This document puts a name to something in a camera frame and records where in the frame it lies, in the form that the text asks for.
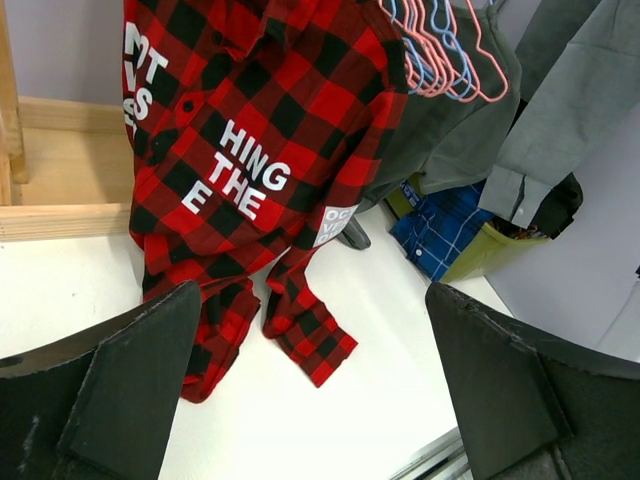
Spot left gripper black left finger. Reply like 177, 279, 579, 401
1, 282, 201, 479

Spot grey shirt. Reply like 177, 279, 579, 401
479, 0, 639, 228

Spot red black plaid shirt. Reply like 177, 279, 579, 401
122, 1, 407, 403

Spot pink and blue wire hangers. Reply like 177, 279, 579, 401
378, 0, 509, 104

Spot blue checked shirt in basket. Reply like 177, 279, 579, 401
390, 181, 493, 282

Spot black button shirt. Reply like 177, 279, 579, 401
534, 173, 583, 239

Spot wooden clothes rack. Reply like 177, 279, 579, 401
1, 1, 133, 241

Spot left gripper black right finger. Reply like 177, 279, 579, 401
425, 283, 639, 479

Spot green laundry basket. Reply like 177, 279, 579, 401
388, 193, 549, 282

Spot dark green t-shirt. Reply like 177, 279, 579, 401
356, 3, 522, 214

